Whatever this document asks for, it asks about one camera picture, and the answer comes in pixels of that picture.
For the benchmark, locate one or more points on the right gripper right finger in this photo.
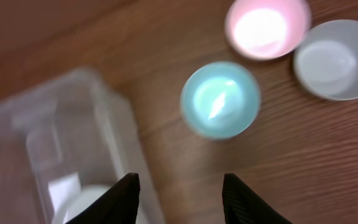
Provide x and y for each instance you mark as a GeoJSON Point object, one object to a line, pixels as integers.
{"type": "Point", "coordinates": [243, 206]}

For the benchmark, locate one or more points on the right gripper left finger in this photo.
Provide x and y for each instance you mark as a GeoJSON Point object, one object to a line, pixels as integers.
{"type": "Point", "coordinates": [119, 205]}

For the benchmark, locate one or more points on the light blue plate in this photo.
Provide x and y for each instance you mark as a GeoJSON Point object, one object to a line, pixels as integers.
{"type": "Point", "coordinates": [81, 201]}

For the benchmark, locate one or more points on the light blue bowl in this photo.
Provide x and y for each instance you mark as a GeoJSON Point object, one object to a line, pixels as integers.
{"type": "Point", "coordinates": [220, 100]}

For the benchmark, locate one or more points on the grey bowl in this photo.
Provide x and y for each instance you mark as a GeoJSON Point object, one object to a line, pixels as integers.
{"type": "Point", "coordinates": [326, 62]}

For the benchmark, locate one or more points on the pink bowl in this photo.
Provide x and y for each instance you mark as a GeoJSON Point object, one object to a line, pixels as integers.
{"type": "Point", "coordinates": [266, 29]}

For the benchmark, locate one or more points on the white label in bin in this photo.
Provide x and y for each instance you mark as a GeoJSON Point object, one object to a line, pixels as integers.
{"type": "Point", "coordinates": [63, 188]}

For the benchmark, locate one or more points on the clear plastic storage bin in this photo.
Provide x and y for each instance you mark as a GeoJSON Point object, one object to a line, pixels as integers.
{"type": "Point", "coordinates": [74, 123]}

